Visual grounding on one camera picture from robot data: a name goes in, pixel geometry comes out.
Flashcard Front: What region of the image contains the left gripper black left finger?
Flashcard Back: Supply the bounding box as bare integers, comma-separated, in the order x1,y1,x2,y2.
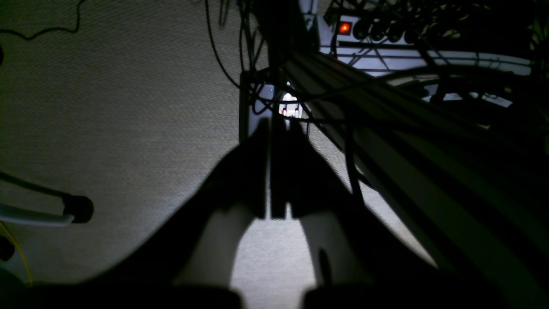
99,119,269,287

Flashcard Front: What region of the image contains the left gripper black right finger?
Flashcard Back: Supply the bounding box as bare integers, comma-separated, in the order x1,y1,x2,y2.
271,119,437,286

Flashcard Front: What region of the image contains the white power strip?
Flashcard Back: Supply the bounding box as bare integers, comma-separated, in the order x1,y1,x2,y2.
302,0,546,112

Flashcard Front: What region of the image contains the aluminium table frame rail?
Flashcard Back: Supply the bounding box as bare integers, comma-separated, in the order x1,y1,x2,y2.
281,51,548,309

